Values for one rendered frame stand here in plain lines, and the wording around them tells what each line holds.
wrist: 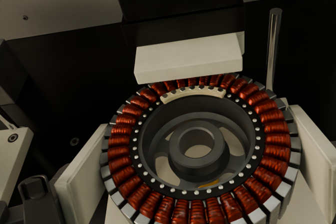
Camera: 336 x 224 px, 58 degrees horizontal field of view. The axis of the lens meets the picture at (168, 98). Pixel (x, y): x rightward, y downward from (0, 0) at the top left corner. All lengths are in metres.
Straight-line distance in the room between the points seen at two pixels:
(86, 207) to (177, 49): 0.10
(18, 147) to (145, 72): 0.18
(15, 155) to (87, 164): 0.15
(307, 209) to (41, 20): 0.38
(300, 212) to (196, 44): 0.13
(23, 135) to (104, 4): 0.19
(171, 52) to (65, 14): 0.28
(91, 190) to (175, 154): 0.05
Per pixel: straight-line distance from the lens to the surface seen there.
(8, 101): 0.38
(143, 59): 0.18
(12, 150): 0.32
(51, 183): 0.17
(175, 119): 0.21
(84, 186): 0.16
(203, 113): 0.21
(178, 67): 0.17
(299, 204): 0.23
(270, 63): 0.24
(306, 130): 0.17
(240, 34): 0.30
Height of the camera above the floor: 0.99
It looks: 47 degrees down
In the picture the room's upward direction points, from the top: 15 degrees counter-clockwise
